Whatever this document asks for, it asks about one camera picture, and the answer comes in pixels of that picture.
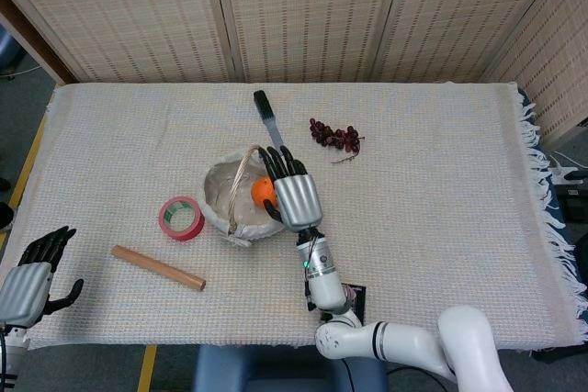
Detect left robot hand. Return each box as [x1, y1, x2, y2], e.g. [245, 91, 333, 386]
[0, 225, 85, 329]

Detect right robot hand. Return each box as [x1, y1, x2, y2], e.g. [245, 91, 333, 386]
[258, 145, 324, 232]

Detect orange fruit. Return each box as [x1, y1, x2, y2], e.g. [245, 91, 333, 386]
[251, 177, 279, 207]

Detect dark red grape bunch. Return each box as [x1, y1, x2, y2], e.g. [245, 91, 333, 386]
[309, 118, 367, 165]

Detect black luncheon meat can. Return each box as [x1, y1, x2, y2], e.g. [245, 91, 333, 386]
[320, 280, 368, 323]

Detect white woven tablecloth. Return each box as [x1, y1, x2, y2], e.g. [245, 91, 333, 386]
[25, 82, 588, 350]

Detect red tape roll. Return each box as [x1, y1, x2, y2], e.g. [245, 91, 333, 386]
[158, 196, 207, 241]

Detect wooden rolling pin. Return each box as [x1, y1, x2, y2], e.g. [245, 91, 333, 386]
[111, 244, 207, 293]

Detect blue padded seat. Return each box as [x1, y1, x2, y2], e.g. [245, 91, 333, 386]
[192, 344, 390, 392]

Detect woven bamboo screen panel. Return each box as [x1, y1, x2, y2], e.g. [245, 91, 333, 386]
[481, 0, 588, 145]
[374, 0, 571, 84]
[209, 0, 408, 84]
[0, 0, 240, 85]

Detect blue office chair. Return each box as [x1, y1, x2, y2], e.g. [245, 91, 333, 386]
[0, 27, 22, 74]

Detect white power strip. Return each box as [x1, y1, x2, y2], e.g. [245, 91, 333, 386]
[548, 151, 588, 187]

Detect white woven basket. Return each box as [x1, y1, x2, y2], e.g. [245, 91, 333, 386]
[203, 145, 286, 249]

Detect black-handled spatula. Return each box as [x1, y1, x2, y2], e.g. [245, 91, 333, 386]
[253, 89, 288, 154]

